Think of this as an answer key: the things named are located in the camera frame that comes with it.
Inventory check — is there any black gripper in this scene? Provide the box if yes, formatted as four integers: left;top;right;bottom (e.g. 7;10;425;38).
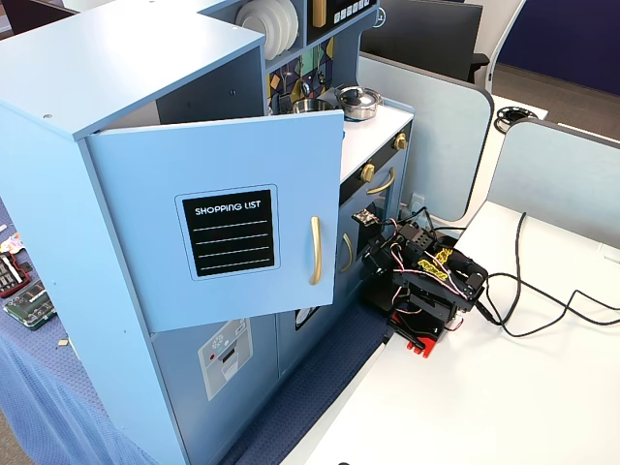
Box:
362;230;408;312

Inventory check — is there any blue shopping list cabinet door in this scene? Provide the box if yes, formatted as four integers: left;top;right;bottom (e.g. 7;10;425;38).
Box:
85;108;346;335

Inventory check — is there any blue dishwasher print door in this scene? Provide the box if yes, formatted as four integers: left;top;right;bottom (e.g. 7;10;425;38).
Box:
275;222;362;379

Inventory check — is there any blue oven door with window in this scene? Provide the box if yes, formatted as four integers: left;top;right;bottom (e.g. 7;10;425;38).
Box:
356;152;411;292

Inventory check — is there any blue ice dispenser print door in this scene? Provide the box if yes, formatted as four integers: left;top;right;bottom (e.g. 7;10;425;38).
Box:
149;314;282;465

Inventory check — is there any black microwave door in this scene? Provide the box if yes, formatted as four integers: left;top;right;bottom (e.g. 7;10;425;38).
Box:
307;0;379;45

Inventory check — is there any red table clamp base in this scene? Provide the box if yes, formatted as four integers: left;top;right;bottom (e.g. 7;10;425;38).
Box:
387;309;445;359

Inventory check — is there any light blue desk divider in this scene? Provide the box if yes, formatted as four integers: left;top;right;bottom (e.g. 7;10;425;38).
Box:
357;50;495;224
483;118;620;248

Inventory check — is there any steel pot with lid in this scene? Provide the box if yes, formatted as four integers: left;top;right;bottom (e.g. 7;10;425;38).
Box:
334;84;384;122

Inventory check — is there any steel pot without lid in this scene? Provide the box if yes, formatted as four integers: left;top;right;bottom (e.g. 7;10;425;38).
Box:
291;98;334;114

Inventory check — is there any hanging steel ladle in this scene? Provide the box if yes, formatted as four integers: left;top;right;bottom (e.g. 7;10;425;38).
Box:
298;52;314;98

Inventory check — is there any black office chair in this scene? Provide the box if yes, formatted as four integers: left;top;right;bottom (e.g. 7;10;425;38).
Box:
360;0;491;83

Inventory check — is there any white toy plate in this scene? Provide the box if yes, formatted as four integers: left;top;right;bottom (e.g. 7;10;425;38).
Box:
251;0;291;57
270;0;300;62
234;1;272;47

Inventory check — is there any blue wooden toy kitchen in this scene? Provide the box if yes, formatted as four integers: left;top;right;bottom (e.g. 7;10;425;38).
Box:
0;0;418;465

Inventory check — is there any clear green parts case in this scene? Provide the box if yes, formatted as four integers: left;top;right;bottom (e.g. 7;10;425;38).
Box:
3;283;58;332

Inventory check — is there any red black bit case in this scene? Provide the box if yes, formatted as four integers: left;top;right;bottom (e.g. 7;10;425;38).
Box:
0;250;33;299

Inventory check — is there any colourful sticker sheet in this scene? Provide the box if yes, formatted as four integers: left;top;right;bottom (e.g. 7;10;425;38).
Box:
0;231;26;256

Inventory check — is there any dark brown desk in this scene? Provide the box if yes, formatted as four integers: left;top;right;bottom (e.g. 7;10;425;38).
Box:
0;0;81;38

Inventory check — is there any gold dishwasher door handle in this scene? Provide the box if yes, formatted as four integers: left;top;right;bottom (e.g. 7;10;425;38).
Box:
340;232;355;273

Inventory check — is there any gold shopping list door handle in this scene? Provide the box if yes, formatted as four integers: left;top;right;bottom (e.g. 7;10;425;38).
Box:
308;215;325;287

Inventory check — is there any thin black camera cable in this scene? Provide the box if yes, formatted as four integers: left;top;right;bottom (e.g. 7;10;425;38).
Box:
380;205;469;233

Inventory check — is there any gold oven door handle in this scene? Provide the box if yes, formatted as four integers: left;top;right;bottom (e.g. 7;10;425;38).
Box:
365;167;397;197

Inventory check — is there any black power cable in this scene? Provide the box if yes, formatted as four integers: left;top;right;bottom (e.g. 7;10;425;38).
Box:
477;211;620;338
485;272;620;326

